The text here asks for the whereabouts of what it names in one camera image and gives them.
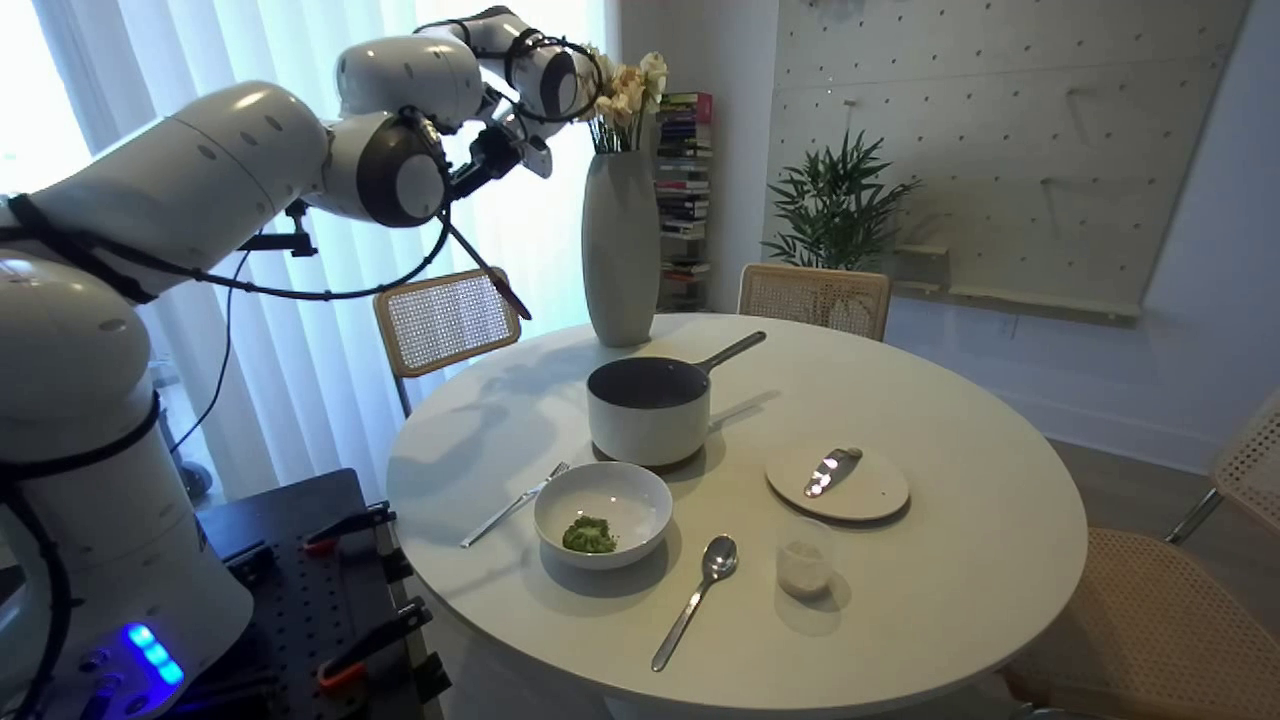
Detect green potted plant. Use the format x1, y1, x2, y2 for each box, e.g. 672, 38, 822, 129
764, 129, 921, 276

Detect silver butter knife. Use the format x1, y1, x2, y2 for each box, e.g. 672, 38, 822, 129
800, 444, 870, 505

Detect white saucepan dark handle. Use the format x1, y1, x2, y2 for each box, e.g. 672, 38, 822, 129
586, 327, 774, 473

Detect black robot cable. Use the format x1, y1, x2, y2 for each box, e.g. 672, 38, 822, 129
0, 22, 613, 302

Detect round wooden plate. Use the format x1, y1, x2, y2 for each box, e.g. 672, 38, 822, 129
764, 440, 918, 527

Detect black orange bar clamp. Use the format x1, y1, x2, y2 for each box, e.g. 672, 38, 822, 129
300, 496, 399, 558
311, 590, 442, 698

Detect white sheer curtain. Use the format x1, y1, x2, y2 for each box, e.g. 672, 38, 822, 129
32, 0, 623, 505

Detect pale dried flowers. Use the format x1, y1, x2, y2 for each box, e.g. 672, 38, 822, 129
586, 49, 676, 159

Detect silver spoon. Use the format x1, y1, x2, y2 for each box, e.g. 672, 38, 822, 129
650, 532, 745, 676

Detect green broccoli floret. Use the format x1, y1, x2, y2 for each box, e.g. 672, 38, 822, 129
560, 513, 622, 555

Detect white ceramic bowl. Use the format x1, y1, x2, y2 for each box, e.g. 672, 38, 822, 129
532, 455, 681, 577

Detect small white cup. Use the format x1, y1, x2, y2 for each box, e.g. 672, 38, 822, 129
774, 534, 839, 602

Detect wicker back wooden chair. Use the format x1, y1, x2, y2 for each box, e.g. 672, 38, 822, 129
367, 263, 530, 421
736, 260, 898, 343

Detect beige wicker chair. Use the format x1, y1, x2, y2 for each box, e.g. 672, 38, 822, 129
1001, 382, 1280, 720

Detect low wooden ledge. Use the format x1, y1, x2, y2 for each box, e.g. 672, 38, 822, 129
884, 236, 1151, 323

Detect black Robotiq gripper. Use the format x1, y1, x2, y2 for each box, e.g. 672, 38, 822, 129
442, 118, 532, 212

